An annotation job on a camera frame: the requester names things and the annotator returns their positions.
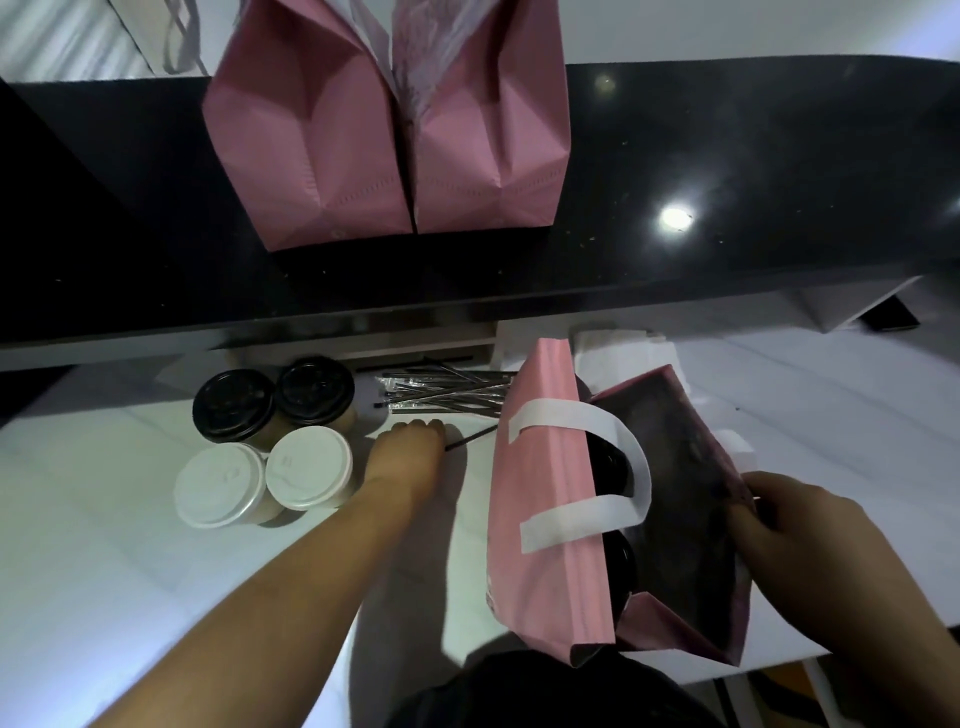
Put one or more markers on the pile of wrapped straws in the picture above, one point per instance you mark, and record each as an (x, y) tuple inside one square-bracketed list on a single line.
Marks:
[(450, 394)]

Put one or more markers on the white box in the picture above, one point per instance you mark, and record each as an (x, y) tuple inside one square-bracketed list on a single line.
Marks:
[(840, 304)]

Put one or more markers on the black-lid coffee cup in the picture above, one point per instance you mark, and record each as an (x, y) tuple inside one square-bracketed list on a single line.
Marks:
[(232, 405), (315, 390), (609, 469)]

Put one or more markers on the white paper napkins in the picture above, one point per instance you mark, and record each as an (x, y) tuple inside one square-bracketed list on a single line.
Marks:
[(626, 352)]

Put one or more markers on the person's right hand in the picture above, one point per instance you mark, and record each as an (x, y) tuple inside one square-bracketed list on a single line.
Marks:
[(817, 555)]

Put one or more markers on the person's black clothing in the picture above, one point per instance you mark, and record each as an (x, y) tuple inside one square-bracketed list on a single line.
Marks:
[(555, 694)]

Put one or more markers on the white-lid coffee cup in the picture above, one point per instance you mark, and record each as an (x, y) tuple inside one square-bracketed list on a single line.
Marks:
[(219, 487), (309, 469)]

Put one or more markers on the person's right thumb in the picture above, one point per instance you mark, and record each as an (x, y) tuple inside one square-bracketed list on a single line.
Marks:
[(750, 525)]

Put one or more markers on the person's left fingers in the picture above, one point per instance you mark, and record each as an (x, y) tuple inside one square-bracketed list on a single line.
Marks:
[(420, 427)]

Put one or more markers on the person's right forearm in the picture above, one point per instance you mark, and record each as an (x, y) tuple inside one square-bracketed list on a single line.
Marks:
[(911, 660)]

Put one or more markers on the person's left hand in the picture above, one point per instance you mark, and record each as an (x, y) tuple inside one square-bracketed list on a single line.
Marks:
[(405, 461)]

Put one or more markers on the pink paper bag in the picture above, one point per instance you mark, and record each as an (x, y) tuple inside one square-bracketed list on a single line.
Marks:
[(300, 127), (495, 127), (544, 495)]

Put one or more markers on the single black straw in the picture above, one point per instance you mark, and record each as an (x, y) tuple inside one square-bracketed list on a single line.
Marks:
[(472, 439)]

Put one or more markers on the person's left forearm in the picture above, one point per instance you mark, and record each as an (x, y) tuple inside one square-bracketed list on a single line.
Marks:
[(285, 607)]

